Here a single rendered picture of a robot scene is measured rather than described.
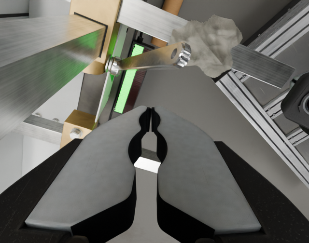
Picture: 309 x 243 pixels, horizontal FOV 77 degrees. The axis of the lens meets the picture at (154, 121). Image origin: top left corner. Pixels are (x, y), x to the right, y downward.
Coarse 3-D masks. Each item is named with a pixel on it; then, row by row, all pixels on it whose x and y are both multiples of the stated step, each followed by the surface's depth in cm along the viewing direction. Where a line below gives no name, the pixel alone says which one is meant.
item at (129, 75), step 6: (138, 48) 39; (132, 54) 40; (126, 72) 42; (132, 72) 42; (126, 78) 42; (132, 78) 42; (126, 84) 43; (126, 90) 44; (120, 96) 45; (126, 96) 45; (120, 102) 45; (120, 108) 46
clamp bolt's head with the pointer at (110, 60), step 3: (111, 54) 26; (111, 57) 27; (108, 60) 25; (111, 60) 26; (108, 63) 26; (111, 63) 26; (108, 66) 27; (105, 69) 26; (108, 69) 26; (120, 72) 27
